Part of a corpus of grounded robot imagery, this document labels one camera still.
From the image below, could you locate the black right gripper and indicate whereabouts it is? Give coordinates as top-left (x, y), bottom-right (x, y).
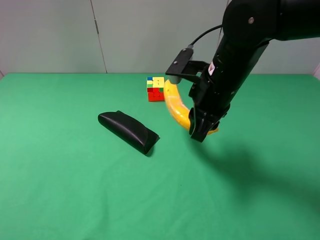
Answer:
top-left (188, 64), bottom-right (242, 143)

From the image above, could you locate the yellow banana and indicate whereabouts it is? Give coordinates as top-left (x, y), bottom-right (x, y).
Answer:
top-left (163, 79), bottom-right (220, 136)

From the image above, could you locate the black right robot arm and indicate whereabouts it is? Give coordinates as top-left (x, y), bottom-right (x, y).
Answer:
top-left (189, 0), bottom-right (320, 142)

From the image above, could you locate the multicoloured puzzle cube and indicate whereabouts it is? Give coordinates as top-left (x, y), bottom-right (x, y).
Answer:
top-left (146, 76), bottom-right (165, 102)

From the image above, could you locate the black glasses case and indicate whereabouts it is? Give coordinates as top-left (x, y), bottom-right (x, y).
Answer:
top-left (97, 110), bottom-right (160, 155)

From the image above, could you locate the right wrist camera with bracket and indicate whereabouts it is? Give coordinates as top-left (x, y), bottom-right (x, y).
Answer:
top-left (165, 45), bottom-right (209, 85)

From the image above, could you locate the black right camera cable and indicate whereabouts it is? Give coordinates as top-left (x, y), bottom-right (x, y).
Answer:
top-left (187, 24), bottom-right (224, 50)

